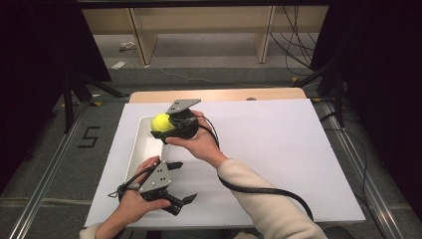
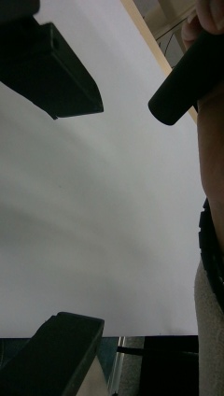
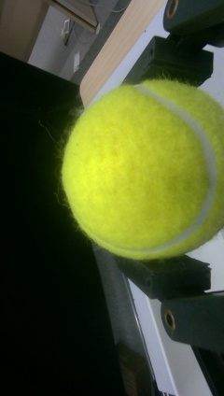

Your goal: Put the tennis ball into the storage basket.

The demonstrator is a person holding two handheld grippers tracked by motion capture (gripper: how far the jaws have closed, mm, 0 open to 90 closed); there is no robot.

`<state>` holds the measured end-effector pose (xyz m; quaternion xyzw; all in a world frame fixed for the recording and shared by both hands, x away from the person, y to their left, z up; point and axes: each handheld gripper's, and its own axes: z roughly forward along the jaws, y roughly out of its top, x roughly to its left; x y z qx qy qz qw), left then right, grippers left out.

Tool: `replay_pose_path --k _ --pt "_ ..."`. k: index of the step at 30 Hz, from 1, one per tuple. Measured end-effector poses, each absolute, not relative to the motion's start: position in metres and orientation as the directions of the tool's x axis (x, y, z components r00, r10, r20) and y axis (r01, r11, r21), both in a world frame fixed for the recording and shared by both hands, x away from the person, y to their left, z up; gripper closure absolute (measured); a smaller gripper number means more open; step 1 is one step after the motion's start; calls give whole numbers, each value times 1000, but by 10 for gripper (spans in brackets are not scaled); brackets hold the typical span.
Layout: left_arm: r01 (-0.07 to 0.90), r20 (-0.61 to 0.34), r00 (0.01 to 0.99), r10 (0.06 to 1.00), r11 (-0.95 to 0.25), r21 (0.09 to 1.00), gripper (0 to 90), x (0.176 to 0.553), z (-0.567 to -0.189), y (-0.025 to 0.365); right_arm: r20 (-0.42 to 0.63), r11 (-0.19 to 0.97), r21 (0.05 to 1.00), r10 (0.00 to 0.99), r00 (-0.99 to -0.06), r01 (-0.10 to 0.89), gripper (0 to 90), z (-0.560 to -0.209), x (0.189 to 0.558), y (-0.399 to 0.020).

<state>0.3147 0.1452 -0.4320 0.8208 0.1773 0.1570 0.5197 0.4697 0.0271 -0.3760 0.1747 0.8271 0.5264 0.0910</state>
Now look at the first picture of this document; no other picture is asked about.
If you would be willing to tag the person's right hand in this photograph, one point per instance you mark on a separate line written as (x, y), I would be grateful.
(202, 142)

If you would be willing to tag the yellow tape floor mark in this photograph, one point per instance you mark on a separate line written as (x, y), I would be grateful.
(96, 104)

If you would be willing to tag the light wooden table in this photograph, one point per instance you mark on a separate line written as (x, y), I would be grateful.
(225, 94)

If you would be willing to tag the dark table grommet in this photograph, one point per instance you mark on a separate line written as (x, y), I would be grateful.
(251, 98)

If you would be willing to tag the white plastic bin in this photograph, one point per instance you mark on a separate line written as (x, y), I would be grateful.
(146, 152)

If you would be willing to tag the white board table cover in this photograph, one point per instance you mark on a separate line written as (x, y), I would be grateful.
(282, 142)

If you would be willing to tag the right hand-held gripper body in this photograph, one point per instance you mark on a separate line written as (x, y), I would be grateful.
(185, 124)

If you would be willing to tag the dark curtain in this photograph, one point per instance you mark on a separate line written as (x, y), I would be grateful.
(33, 66)
(384, 83)

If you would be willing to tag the crumpled paper scrap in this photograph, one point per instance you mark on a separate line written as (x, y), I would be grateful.
(127, 46)

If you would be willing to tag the light wooden desk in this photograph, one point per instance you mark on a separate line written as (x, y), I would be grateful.
(205, 20)

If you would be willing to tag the metal floor rail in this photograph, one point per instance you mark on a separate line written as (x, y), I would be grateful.
(46, 179)
(361, 172)

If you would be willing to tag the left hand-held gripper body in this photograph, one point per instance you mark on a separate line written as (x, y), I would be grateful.
(156, 180)

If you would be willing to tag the yellow tennis ball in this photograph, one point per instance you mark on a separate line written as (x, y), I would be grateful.
(160, 122)

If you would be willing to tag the person's left hand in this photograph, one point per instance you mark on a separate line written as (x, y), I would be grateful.
(132, 207)

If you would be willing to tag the flat white paper scrap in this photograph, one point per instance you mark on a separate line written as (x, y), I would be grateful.
(118, 65)

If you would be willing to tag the black metal stand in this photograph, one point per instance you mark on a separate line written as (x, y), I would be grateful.
(68, 106)
(338, 99)

